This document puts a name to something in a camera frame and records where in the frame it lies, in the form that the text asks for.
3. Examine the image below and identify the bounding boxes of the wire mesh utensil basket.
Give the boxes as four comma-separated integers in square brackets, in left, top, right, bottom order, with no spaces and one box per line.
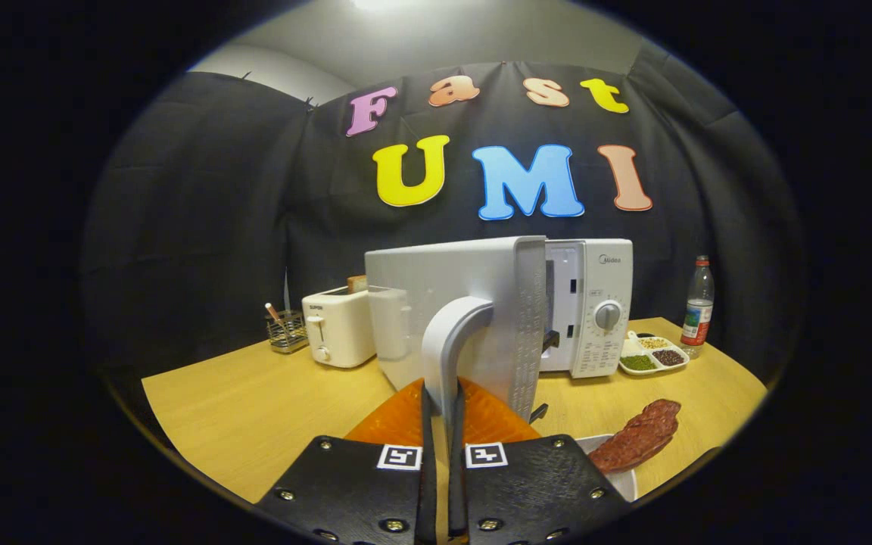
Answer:
[266,309,309,354]

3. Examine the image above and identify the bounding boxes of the white toaster oven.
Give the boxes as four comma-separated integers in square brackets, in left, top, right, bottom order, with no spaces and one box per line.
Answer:
[365,235,634,455]

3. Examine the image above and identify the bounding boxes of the small white ribbed plate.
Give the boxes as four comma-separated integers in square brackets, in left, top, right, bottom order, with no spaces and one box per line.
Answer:
[574,434,639,503]

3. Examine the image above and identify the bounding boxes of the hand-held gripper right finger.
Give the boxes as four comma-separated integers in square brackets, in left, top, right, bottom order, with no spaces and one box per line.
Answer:
[447,378,634,545]

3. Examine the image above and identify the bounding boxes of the clear plastic water bottle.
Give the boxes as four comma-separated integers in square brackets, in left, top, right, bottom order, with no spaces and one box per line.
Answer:
[680,255,715,360]

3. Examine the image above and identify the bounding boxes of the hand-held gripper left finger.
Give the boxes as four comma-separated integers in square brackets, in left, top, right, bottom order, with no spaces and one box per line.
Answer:
[254,377,437,545]

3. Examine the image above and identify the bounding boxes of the reddish brown meat strip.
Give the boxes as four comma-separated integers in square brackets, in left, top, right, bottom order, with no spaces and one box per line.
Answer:
[589,399,682,475]

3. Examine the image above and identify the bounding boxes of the white bread toaster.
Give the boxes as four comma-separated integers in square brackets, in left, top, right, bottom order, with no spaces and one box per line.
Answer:
[301,286,378,369]

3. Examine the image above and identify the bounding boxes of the white divided bean dish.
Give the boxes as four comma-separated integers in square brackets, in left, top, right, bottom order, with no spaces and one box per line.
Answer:
[618,331,690,377]

